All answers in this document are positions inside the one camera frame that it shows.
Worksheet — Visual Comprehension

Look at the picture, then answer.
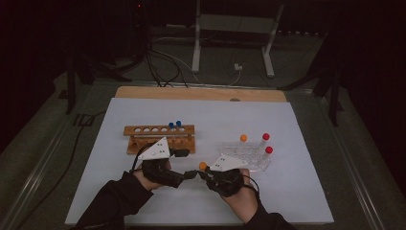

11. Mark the white metal stand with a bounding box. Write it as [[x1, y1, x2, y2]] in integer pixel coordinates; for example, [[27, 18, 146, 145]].
[[191, 0, 285, 79]]

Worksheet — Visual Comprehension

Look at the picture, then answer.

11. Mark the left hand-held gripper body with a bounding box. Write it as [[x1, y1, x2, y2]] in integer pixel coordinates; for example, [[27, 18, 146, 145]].
[[137, 136, 187, 190]]

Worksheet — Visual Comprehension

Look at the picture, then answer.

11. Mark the white floor cable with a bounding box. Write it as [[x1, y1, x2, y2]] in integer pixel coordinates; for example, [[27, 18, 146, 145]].
[[152, 36, 242, 86]]

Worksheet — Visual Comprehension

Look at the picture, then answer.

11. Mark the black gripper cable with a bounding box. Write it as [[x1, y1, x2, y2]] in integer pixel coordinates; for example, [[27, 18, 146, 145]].
[[242, 173, 261, 196], [129, 142, 154, 173]]

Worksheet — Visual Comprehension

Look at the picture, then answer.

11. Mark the clear plastic tube rack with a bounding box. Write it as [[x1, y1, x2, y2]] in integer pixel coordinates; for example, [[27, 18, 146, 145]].
[[220, 142, 272, 173]]

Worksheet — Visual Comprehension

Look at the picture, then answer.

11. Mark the black stand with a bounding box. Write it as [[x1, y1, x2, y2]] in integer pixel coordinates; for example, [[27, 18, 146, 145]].
[[58, 57, 132, 115], [277, 63, 344, 127]]

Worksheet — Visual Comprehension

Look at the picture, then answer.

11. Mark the red cap test tube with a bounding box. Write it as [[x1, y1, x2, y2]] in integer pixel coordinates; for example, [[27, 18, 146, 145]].
[[261, 146, 274, 164], [259, 132, 271, 151]]

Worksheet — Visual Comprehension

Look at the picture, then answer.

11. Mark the black equipment tower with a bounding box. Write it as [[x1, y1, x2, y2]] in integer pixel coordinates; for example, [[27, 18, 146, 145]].
[[127, 0, 151, 61]]

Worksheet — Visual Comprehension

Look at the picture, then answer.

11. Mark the person's left hand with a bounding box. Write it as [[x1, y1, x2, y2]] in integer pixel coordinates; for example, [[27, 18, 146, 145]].
[[132, 168, 162, 192]]

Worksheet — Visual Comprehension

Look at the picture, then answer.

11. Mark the long black floor cable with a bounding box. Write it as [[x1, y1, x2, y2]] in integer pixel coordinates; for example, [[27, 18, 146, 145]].
[[15, 109, 108, 229]]

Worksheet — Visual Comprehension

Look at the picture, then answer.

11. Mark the wooden test tube rack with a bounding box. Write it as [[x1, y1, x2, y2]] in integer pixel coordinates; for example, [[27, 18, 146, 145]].
[[123, 124, 196, 156]]

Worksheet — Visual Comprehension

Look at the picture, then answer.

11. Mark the aluminium frame rail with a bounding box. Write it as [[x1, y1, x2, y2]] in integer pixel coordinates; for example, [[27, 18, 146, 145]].
[[0, 127, 70, 230], [315, 95, 384, 230]]

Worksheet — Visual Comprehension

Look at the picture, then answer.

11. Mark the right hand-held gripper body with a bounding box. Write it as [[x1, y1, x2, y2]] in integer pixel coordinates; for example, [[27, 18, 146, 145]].
[[205, 153, 249, 198]]

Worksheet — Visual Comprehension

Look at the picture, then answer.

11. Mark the black floor bracket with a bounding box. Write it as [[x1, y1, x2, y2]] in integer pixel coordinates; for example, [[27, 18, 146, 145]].
[[73, 113, 95, 127]]

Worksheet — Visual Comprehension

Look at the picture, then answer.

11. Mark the bundle of black cables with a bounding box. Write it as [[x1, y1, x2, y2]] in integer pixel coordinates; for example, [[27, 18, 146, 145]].
[[145, 47, 190, 88]]

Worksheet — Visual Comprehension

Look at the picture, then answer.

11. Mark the person's right hand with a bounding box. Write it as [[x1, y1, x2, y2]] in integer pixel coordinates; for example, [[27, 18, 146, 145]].
[[219, 168, 260, 224]]

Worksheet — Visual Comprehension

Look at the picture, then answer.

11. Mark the white table mat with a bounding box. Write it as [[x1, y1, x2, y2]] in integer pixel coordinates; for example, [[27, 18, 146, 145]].
[[64, 97, 335, 225]]

